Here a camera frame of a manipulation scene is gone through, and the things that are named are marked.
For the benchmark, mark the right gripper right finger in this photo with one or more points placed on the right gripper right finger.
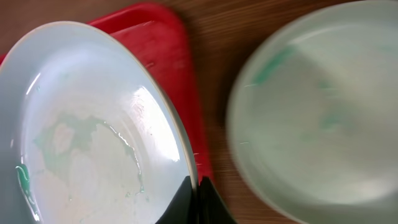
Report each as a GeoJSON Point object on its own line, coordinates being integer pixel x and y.
{"type": "Point", "coordinates": [212, 209]}

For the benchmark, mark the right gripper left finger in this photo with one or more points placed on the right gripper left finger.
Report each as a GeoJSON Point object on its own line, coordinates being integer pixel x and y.
{"type": "Point", "coordinates": [181, 209]}

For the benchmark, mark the white plate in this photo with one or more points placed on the white plate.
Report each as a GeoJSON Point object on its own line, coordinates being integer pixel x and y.
{"type": "Point", "coordinates": [87, 135]}
{"type": "Point", "coordinates": [312, 117]}

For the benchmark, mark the red plastic tray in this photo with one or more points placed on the red plastic tray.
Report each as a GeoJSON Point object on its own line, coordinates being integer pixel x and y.
{"type": "Point", "coordinates": [157, 38]}

